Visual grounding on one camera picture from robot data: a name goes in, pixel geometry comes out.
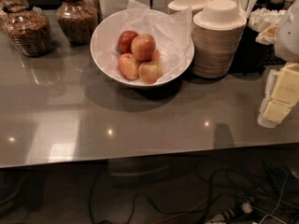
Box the white plastic cutlery bundle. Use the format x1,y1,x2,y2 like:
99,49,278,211
248,7,286,33

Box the middle glass granola jar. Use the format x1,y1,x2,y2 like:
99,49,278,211
56,0,98,45

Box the white ceramic bowl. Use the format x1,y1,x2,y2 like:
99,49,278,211
90,8,195,89

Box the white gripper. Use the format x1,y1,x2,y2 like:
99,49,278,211
257,0,299,128

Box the front right apple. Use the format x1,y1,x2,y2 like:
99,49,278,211
138,61,164,84

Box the dark bottle with stopper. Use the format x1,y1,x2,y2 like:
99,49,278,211
266,0,284,10

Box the dark red apple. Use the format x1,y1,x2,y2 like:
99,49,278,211
118,30,138,53

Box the front left apple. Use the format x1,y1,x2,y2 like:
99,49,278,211
118,53,140,80

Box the hidden back red apple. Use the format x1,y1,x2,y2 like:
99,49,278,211
151,49,160,61

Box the stack paper bowls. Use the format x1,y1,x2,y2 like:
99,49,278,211
168,0,208,14
191,0,247,79

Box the glass granola jar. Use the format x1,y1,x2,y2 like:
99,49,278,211
1,0,52,57
56,0,98,45

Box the front stack paper bowls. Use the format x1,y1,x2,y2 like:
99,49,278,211
191,0,247,79

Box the black floor cable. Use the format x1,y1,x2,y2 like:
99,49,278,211
88,161,219,224

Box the rear stack paper bowls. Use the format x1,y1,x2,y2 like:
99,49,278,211
168,0,208,14

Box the white floor cable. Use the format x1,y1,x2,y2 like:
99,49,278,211
258,168,291,224

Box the top red-yellow apple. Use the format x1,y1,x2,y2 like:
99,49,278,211
131,34,156,62

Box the red floor cable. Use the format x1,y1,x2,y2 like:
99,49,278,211
152,196,216,224

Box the left glass granola jar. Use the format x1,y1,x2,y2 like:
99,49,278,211
1,0,52,57

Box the black cutlery caddy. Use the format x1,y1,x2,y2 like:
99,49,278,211
229,27,270,76

